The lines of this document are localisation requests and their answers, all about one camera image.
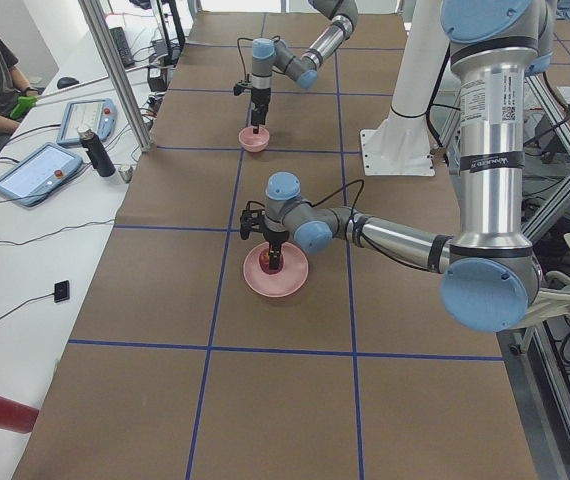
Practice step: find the small black square device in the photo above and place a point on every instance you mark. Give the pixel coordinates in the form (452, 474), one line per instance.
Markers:
(61, 291)

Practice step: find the red apple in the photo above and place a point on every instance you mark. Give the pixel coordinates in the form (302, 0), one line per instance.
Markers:
(270, 262)

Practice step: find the teach pendant tablet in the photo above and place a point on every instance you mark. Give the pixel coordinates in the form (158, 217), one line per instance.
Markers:
(39, 174)
(98, 115)

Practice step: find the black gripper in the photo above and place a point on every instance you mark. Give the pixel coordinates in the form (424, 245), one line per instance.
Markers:
(260, 98)
(275, 235)

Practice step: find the far teach pendant tablet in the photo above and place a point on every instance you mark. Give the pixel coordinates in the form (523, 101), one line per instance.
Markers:
(98, 115)

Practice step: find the aluminium frame post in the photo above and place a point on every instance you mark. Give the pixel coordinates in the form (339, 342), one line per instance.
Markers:
(94, 17)

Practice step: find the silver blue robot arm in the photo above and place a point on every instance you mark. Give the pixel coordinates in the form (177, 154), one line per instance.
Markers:
(274, 54)
(489, 273)

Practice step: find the black keyboard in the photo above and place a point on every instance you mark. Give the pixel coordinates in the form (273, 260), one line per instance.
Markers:
(122, 46)

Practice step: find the black computer mouse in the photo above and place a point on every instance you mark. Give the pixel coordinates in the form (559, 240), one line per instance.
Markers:
(65, 82)

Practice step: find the pink bowl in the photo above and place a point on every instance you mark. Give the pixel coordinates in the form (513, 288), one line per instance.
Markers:
(254, 139)

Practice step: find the black thermos bottle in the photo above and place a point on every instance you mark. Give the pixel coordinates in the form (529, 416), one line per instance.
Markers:
(96, 152)

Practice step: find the pink plate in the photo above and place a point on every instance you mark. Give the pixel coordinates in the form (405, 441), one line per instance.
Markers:
(287, 281)

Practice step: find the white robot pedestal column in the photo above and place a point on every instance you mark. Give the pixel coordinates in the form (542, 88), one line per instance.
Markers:
(400, 146)

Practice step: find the near teach pendant tablet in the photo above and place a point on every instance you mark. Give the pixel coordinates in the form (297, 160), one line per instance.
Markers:
(39, 174)

